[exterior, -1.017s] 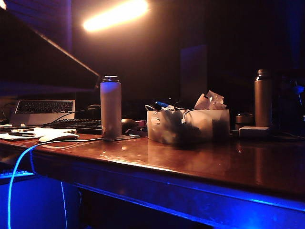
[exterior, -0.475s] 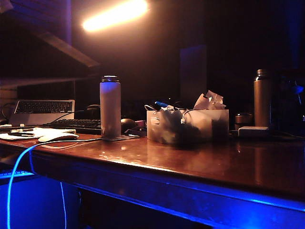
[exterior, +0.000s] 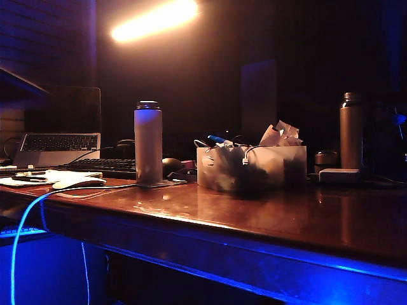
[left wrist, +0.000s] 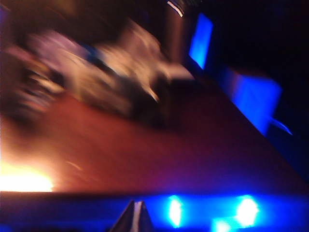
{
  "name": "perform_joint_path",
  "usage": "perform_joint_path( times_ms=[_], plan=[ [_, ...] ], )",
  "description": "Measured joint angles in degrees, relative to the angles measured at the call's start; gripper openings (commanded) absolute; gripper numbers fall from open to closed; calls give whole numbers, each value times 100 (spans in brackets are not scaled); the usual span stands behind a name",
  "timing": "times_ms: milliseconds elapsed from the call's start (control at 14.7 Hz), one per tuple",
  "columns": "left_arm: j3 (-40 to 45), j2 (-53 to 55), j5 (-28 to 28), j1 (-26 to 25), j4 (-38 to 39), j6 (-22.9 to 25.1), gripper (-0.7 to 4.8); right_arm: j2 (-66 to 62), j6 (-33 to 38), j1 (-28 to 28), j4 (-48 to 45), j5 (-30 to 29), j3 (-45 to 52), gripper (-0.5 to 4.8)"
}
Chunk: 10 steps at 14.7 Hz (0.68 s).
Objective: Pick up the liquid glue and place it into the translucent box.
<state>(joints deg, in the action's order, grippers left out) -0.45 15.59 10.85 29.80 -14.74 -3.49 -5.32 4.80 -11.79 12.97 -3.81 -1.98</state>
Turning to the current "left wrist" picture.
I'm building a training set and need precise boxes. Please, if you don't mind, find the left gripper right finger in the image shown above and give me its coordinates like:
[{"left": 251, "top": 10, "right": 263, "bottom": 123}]
[{"left": 139, "top": 202, "right": 154, "bottom": 232}]

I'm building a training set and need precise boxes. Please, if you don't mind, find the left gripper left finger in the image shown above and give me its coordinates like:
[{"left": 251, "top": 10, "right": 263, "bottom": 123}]
[{"left": 109, "top": 200, "right": 137, "bottom": 232}]

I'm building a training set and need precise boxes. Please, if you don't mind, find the liquid glue bottle blue cap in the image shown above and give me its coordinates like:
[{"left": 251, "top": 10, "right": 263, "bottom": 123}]
[{"left": 24, "top": 30, "right": 105, "bottom": 69}]

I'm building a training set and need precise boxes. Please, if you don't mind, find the clear plastic bag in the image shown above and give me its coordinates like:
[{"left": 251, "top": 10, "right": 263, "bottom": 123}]
[{"left": 65, "top": 21, "right": 171, "bottom": 123}]

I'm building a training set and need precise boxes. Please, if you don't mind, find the white power adapter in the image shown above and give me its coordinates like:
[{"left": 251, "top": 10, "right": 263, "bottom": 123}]
[{"left": 166, "top": 64, "right": 195, "bottom": 82}]

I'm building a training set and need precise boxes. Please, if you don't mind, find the blue-lit panel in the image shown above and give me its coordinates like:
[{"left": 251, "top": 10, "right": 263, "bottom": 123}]
[
  {"left": 228, "top": 69, "right": 283, "bottom": 136},
  {"left": 188, "top": 13, "right": 214, "bottom": 70}
]

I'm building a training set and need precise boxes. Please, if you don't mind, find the metal thermos flask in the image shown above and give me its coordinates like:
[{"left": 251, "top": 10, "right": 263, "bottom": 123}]
[{"left": 166, "top": 0, "right": 189, "bottom": 64}]

